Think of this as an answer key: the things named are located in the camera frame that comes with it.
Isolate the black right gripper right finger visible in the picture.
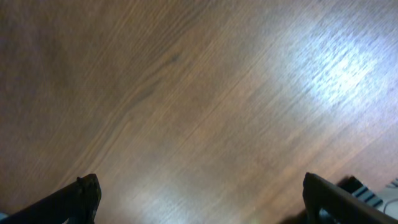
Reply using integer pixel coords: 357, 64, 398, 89
303, 172, 397, 224

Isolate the striped white object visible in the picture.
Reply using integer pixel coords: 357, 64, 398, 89
337, 176, 397, 219

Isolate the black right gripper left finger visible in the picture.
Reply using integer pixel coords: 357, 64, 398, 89
1, 174, 101, 224

